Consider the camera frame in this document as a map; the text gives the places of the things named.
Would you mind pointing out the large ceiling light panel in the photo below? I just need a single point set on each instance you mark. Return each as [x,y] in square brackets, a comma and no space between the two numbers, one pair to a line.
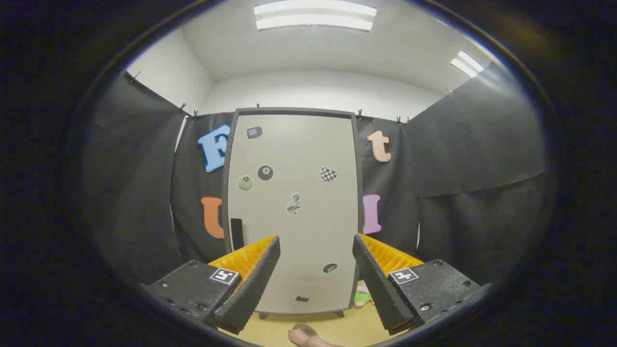
[313,14]

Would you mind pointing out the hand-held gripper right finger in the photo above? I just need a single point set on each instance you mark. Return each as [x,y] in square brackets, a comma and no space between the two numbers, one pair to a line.
[381,289]

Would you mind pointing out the black backdrop cloth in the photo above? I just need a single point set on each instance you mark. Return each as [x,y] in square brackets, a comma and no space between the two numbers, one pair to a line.
[458,168]

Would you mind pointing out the grey shoe cabinet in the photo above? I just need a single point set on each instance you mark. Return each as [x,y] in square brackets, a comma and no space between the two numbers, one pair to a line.
[360,193]

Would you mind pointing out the light grey shoe cabinet door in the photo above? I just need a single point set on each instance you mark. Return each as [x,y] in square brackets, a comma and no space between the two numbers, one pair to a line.
[299,159]

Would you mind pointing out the small ceiling light panel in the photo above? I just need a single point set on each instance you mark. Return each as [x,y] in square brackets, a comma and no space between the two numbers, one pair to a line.
[466,63]

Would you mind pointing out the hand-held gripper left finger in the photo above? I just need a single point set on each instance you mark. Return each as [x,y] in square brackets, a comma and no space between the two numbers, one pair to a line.
[250,289]

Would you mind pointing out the green and pink plush toy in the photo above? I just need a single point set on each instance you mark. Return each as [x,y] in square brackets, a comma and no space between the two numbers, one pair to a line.
[361,296]

